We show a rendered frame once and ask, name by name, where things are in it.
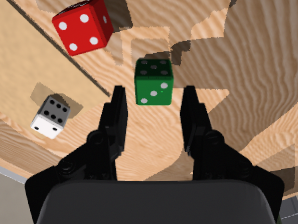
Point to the red die with white pips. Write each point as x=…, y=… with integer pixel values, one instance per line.
x=84, y=27

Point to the beige flat mat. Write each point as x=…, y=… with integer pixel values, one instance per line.
x=33, y=67

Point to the green die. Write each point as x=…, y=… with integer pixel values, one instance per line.
x=153, y=80

